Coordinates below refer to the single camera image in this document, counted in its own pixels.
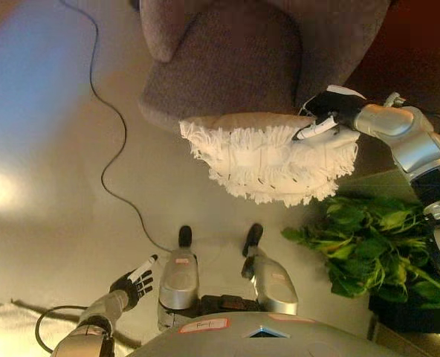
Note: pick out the white fringed pillow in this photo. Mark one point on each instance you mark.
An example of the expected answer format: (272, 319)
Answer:
(261, 163)

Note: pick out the green leafy plant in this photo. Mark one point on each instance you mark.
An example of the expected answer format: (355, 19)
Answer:
(376, 245)

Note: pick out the white textured rug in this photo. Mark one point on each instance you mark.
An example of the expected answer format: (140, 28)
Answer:
(15, 331)

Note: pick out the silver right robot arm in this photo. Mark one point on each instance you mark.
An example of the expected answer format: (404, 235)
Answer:
(417, 148)

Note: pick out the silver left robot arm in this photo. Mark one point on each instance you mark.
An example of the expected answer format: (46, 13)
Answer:
(90, 327)

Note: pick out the red bordered white label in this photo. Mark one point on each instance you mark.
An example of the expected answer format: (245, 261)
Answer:
(204, 325)
(290, 318)

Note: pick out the grey robot torso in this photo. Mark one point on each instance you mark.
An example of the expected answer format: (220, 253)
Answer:
(257, 340)

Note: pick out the silver right robot leg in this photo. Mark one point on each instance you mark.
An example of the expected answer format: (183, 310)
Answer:
(272, 282)

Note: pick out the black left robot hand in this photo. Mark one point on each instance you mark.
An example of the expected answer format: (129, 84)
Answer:
(134, 284)

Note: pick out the black plant pot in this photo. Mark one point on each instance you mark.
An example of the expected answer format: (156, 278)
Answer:
(409, 312)

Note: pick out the grey fabric armchair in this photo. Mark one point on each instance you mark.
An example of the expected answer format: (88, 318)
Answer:
(238, 63)

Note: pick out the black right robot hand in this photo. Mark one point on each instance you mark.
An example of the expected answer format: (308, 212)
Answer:
(339, 108)

